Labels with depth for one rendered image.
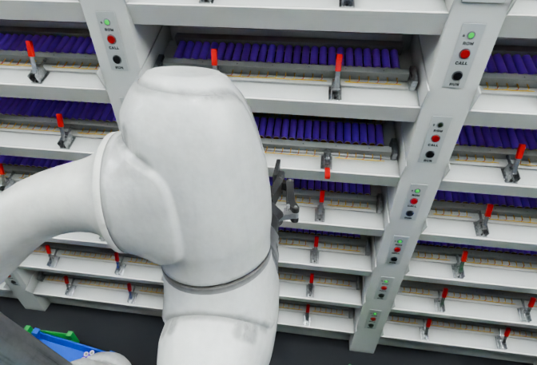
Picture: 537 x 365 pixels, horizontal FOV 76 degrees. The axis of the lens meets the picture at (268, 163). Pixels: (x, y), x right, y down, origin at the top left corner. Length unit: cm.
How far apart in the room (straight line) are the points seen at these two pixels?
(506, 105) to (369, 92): 28
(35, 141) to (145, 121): 92
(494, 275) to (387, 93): 71
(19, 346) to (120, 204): 62
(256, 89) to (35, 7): 48
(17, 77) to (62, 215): 77
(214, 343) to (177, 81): 20
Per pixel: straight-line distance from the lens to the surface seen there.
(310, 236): 114
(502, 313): 146
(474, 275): 126
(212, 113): 23
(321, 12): 70
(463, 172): 96
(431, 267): 121
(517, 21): 79
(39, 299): 184
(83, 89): 92
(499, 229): 114
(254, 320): 32
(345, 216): 101
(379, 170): 89
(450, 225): 108
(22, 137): 118
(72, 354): 166
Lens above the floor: 141
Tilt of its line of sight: 37 degrees down
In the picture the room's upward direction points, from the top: straight up
